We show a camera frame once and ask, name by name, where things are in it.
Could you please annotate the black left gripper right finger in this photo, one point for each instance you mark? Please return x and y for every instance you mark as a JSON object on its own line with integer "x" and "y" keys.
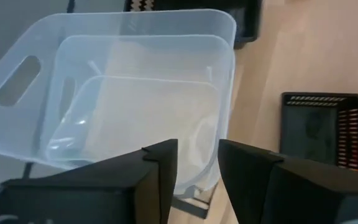
{"x": 259, "y": 186}

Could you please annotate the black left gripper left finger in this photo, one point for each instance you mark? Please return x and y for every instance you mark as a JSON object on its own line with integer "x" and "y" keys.
{"x": 154, "y": 180}

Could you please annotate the small translucent plastic bin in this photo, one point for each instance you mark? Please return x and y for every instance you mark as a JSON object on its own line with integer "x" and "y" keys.
{"x": 141, "y": 124}

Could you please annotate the large black slotted plastic basket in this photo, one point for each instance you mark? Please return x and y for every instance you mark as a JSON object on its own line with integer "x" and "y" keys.
{"x": 247, "y": 18}

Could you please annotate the small black slotted plastic basket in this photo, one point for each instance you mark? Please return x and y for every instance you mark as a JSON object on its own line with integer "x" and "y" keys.
{"x": 309, "y": 130}

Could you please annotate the large translucent plastic bin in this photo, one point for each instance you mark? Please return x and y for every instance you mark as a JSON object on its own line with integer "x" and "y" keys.
{"x": 20, "y": 40}

